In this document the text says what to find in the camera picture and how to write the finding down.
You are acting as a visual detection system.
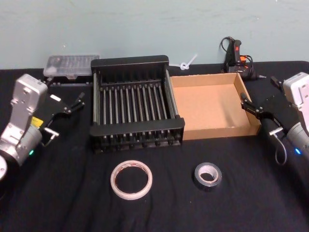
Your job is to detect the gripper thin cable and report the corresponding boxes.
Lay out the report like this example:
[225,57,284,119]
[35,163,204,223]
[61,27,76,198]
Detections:
[41,127,60,147]
[269,128,288,166]

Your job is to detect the black corded tool red switch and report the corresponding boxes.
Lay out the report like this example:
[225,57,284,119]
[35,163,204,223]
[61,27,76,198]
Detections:
[219,36,267,82]

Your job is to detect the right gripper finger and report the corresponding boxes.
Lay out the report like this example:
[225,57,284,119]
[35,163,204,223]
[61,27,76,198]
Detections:
[240,101,265,119]
[240,92,261,111]

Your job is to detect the black rack with steel bars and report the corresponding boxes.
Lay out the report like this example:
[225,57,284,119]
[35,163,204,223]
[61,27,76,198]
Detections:
[89,55,186,155]

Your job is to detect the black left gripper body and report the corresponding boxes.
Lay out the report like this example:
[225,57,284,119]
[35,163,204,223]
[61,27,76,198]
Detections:
[31,92,71,130]

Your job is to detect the white tape roll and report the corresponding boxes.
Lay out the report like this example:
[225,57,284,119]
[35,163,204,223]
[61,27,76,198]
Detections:
[110,159,153,201]

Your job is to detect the clear plastic case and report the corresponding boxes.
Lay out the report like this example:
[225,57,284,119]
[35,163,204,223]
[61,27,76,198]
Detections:
[43,53,100,87]

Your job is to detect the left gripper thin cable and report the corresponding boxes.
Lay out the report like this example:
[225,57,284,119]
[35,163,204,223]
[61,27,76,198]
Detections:
[41,127,60,147]

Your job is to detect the shallow brown cardboard tray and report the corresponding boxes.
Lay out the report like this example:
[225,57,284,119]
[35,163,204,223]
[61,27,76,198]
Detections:
[170,72,263,141]

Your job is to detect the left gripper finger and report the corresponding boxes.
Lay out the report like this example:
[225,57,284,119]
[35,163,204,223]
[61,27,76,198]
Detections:
[70,92,85,108]
[65,101,85,115]

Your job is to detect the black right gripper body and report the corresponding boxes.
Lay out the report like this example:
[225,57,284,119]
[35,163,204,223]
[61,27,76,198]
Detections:
[259,94,300,131]

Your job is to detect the right gripper thin cable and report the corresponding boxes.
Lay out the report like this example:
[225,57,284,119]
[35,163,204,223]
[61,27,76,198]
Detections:
[269,128,288,166]

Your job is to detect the silver tape roll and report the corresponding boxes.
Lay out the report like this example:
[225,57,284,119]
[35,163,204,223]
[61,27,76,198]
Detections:
[194,162,223,193]

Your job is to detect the black table cloth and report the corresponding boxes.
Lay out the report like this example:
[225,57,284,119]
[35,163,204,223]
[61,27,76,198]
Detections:
[0,60,309,232]

